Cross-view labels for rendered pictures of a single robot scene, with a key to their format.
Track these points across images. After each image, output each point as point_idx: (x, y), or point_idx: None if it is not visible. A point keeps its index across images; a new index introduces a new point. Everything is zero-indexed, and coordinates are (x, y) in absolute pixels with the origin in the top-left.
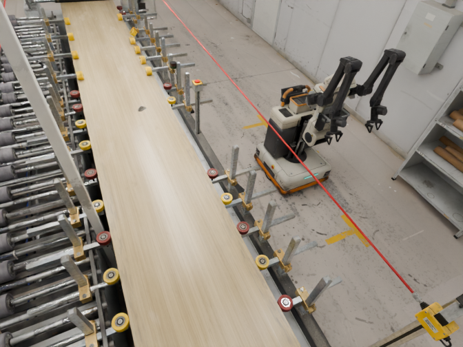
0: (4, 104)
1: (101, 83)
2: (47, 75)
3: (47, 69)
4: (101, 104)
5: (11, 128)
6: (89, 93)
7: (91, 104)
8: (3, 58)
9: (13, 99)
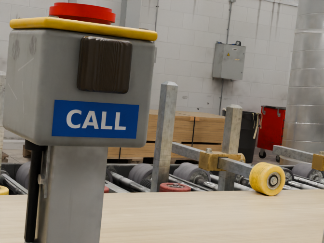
0: (117, 174)
1: (265, 211)
2: (160, 108)
3: (164, 89)
4: (118, 210)
5: (23, 182)
6: (185, 199)
7: (109, 201)
8: (300, 166)
9: (140, 175)
